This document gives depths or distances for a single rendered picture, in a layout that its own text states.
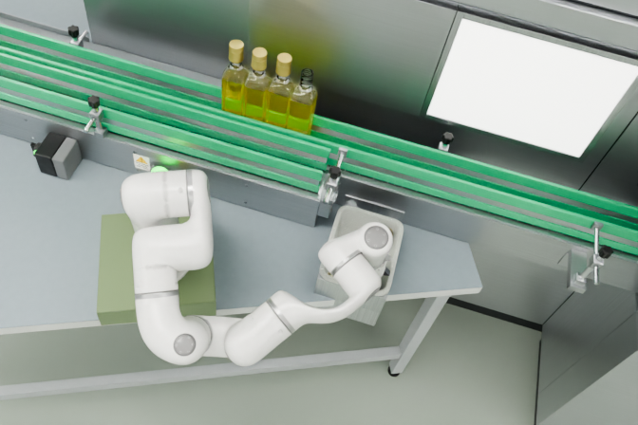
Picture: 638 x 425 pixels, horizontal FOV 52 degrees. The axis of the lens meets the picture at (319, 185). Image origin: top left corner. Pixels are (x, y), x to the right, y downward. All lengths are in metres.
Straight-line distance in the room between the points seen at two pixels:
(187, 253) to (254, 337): 0.21
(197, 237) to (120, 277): 0.33
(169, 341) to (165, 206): 0.26
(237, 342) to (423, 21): 0.80
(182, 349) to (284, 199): 0.53
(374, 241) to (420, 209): 0.39
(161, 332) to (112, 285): 0.31
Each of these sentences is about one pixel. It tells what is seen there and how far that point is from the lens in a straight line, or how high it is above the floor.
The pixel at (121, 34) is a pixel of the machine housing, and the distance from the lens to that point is 1.91.
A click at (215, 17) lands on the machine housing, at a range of 1.72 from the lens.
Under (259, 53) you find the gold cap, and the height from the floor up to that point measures 1.16.
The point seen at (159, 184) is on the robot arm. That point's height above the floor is 1.14.
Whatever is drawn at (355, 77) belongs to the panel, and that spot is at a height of 1.05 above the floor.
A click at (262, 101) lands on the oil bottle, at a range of 1.58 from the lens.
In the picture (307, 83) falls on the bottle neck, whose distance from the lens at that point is 1.51.
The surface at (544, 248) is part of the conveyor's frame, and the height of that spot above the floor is 0.83.
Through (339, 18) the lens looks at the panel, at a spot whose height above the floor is 1.22.
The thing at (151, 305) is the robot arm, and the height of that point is 1.02.
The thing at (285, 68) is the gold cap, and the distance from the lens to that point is 1.51.
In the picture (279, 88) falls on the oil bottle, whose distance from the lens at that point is 1.55.
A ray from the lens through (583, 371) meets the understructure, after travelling 2.11.
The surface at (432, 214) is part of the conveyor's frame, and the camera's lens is 1.71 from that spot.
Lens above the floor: 2.18
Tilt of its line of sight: 53 degrees down
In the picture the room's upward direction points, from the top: 12 degrees clockwise
